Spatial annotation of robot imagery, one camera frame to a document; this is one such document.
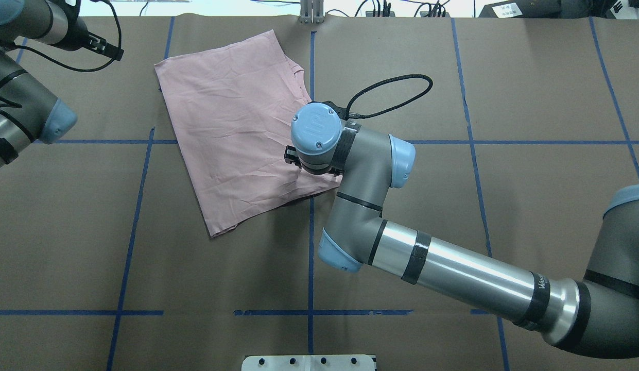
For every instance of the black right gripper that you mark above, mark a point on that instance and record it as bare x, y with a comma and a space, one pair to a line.
290, 155

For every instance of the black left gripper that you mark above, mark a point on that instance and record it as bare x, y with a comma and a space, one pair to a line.
76, 40

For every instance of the pink Snoopy t-shirt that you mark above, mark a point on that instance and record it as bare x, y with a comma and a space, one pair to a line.
231, 109

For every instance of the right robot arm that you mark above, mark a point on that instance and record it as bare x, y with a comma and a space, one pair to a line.
596, 316

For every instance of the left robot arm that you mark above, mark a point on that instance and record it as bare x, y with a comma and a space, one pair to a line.
28, 110

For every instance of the aluminium frame post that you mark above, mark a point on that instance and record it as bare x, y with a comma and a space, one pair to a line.
311, 12

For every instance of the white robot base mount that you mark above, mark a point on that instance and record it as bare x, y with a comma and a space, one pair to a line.
311, 362

